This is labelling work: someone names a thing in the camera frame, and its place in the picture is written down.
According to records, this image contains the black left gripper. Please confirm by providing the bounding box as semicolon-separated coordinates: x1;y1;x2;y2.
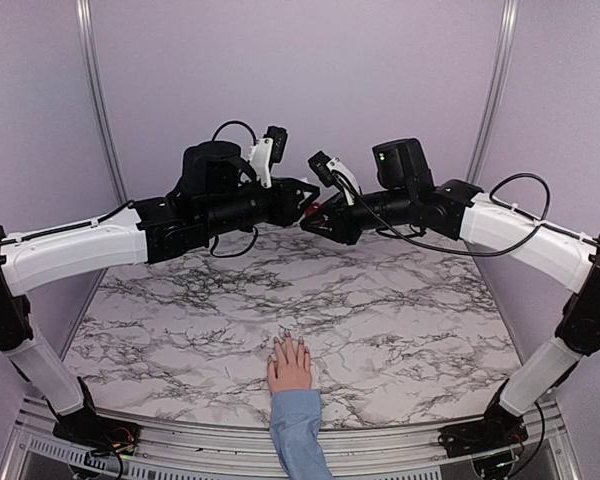
201;176;321;239

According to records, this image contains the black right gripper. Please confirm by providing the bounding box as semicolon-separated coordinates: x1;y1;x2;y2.
302;186;415;245

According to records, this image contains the red nail polish bottle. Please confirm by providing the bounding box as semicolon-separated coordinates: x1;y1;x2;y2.
304;202;320;217

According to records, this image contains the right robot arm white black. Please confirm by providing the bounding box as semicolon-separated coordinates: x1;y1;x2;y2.
301;138;600;448

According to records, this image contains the blue shirt sleeve forearm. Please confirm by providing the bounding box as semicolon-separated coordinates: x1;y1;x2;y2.
269;389;334;480

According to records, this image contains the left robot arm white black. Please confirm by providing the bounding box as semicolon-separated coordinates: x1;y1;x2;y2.
0;139;320;445

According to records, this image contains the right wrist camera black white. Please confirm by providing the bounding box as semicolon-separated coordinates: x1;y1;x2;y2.
308;151;361;206

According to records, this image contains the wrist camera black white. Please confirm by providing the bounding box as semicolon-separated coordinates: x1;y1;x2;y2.
308;151;361;206
248;126;288;189

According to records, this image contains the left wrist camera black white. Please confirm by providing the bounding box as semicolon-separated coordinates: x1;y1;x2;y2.
248;126;288;189

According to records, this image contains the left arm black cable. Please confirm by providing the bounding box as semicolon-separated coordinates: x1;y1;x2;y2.
207;120;261;259

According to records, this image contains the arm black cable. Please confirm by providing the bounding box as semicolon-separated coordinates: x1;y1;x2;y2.
344;172;553;259
207;120;261;259

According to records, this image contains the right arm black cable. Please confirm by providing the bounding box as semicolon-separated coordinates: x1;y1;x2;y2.
344;172;553;259

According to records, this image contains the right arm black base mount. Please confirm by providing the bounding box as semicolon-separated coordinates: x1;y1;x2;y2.
438;382;529;458

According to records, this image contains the right aluminium corner post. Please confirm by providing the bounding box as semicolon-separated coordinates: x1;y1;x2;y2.
466;0;520;184

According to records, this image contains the aluminium corner post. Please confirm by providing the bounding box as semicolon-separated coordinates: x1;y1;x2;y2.
76;0;129;204
466;0;520;184

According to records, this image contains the left aluminium corner post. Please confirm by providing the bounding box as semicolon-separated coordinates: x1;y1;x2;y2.
76;0;129;204

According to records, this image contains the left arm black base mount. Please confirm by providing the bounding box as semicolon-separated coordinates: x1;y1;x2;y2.
47;377;140;454

